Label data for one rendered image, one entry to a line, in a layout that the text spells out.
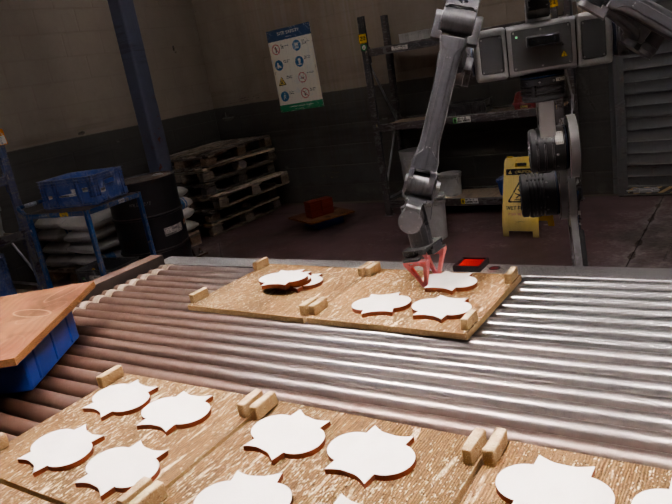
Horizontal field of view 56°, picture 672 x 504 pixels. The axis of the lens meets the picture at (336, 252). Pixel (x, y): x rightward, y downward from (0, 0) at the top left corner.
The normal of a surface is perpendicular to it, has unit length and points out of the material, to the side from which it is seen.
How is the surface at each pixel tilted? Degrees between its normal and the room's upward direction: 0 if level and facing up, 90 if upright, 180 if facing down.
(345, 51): 90
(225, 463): 0
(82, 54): 90
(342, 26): 90
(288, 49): 90
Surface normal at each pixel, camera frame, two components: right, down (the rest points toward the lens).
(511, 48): -0.22, 0.30
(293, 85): -0.54, 0.32
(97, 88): 0.83, 0.02
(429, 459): -0.16, -0.95
